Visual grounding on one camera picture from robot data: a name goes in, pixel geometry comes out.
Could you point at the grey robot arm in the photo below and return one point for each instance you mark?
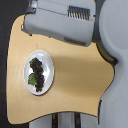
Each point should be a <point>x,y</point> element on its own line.
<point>82,22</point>

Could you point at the white round plate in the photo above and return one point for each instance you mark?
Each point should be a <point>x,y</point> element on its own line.
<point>48,71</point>

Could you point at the white table base frame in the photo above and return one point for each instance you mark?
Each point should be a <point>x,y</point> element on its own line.
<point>65,120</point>

